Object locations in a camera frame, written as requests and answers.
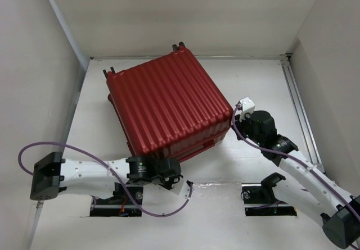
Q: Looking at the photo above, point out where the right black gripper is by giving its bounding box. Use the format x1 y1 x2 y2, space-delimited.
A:
231 111 263 146

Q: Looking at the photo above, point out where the red suitcase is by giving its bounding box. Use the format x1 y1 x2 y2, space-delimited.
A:
103 43 233 162

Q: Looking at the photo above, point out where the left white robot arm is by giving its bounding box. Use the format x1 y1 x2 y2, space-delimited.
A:
30 152 190 203

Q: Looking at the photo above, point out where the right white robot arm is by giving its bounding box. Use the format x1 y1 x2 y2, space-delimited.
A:
232 107 359 249

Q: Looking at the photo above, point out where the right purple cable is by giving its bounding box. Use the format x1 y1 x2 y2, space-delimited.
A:
232 103 360 249

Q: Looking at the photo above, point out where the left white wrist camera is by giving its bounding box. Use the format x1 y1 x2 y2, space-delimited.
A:
173 180 193 199

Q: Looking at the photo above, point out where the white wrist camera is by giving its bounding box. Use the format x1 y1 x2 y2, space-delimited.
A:
236 97 255 121
173 180 193 199

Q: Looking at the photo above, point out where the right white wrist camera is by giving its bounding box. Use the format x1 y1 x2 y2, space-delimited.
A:
236 97 255 121

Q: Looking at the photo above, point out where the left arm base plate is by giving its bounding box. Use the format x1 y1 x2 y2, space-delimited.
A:
89 183 142 217

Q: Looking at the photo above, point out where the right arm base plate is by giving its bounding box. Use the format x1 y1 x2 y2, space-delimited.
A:
240 183 297 217

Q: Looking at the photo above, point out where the right aluminium frame rail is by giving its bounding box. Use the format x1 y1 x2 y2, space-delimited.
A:
281 53 325 174

